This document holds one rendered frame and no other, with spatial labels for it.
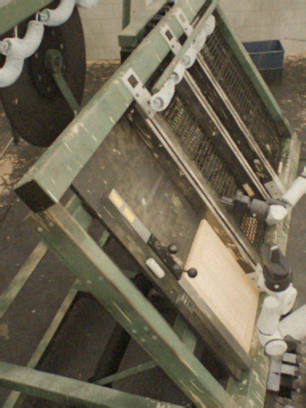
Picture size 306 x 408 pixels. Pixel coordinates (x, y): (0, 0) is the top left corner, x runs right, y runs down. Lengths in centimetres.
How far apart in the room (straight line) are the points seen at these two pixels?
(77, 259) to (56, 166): 29
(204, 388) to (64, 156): 94
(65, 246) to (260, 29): 603
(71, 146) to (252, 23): 586
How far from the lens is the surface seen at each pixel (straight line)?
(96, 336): 339
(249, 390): 206
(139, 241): 170
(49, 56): 233
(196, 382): 180
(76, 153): 149
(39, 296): 374
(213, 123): 242
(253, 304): 229
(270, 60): 627
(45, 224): 145
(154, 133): 193
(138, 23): 291
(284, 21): 722
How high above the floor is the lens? 266
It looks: 38 degrees down
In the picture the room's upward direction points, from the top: 6 degrees counter-clockwise
